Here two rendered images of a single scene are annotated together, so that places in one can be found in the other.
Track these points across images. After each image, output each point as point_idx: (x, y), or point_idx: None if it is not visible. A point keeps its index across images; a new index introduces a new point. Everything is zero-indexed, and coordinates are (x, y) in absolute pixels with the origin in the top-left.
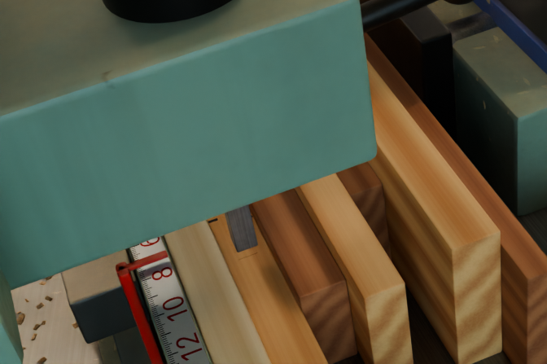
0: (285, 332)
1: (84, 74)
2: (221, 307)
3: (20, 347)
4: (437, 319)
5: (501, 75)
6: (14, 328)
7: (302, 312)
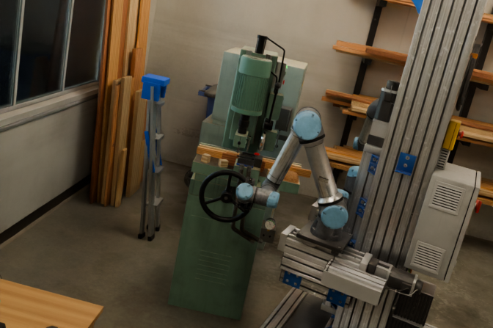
0: None
1: (237, 130)
2: (232, 151)
3: (229, 138)
4: None
5: None
6: (230, 137)
7: None
